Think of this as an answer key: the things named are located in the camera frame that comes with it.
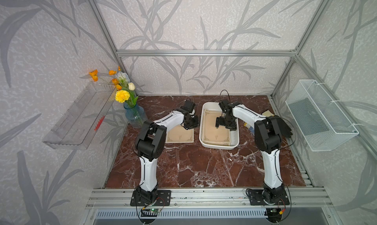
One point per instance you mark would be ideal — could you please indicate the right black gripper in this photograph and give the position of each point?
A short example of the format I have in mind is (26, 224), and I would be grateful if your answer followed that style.
(218, 122)

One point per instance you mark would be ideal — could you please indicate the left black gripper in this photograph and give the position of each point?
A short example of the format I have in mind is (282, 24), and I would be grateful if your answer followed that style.
(197, 118)

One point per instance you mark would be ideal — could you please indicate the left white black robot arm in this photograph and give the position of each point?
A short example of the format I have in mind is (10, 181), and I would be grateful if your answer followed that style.
(150, 141)

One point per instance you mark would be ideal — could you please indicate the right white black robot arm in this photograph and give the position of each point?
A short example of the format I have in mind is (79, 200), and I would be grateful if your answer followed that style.
(268, 136)

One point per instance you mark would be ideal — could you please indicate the white plastic storage box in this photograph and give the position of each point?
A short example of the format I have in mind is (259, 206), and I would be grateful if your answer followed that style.
(234, 135)

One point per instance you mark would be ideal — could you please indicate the beige stationery paper stack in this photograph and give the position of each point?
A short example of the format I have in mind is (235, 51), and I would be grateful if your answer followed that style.
(210, 133)

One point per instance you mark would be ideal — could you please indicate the blue white dotted glove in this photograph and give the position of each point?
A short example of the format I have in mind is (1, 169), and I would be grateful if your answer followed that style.
(249, 127)

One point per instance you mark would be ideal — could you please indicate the black yellow work glove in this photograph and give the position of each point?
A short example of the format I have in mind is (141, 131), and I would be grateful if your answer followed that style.
(285, 130)

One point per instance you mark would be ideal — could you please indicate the blue glass vase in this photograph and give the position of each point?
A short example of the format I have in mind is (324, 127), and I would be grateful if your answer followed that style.
(136, 115)

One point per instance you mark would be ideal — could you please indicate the yellow orange artificial flowers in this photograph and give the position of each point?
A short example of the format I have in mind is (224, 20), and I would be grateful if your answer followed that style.
(115, 81)

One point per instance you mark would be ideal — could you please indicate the red pen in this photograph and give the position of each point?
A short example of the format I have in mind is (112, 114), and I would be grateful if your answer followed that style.
(99, 123)

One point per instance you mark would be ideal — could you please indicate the left green circuit board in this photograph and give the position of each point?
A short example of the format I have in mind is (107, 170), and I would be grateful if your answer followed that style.
(151, 212)

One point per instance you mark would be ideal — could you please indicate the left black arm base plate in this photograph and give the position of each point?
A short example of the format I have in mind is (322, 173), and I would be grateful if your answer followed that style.
(145, 198)

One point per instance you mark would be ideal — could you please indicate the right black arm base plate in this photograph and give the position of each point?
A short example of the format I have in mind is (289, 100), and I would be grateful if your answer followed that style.
(264, 198)

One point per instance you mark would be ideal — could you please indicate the aluminium cage frame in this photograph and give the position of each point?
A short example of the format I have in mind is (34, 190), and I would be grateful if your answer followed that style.
(294, 56)

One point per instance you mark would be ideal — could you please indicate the white wire mesh basket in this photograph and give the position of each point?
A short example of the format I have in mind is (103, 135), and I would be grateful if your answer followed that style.
(323, 124)

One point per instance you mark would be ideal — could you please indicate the right circuit board with wires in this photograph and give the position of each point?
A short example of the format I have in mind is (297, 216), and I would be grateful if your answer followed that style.
(274, 215)

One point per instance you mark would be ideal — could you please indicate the aluminium front rail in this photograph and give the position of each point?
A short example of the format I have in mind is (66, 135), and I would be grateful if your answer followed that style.
(209, 198)

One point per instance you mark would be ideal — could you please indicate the clear acrylic wall shelf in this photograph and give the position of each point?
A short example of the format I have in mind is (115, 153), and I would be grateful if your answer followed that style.
(75, 130)

